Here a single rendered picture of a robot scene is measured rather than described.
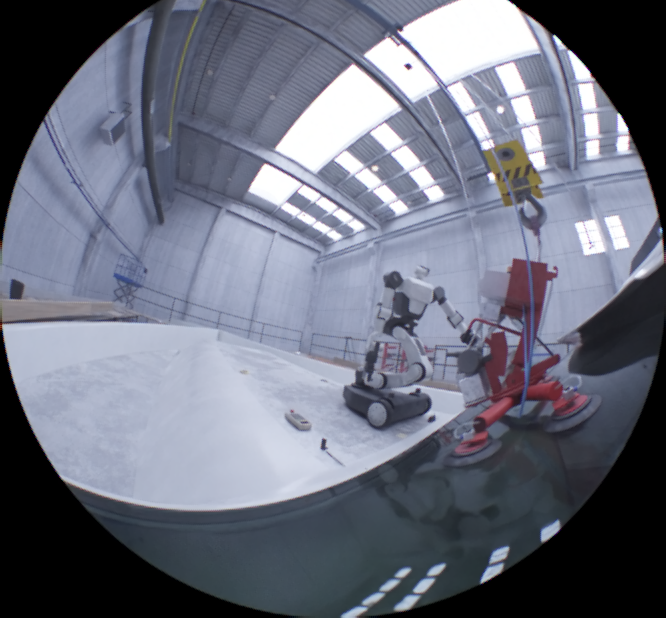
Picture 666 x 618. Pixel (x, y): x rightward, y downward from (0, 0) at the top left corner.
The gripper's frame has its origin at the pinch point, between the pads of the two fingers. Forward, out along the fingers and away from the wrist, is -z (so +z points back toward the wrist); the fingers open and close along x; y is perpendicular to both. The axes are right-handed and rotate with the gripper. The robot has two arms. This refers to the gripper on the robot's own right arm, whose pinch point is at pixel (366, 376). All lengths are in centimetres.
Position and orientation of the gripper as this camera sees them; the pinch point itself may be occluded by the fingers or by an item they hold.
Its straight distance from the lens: 153.7
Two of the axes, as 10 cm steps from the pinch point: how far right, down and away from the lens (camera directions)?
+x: 1.6, -2.3, -9.6
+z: 2.6, -9.3, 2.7
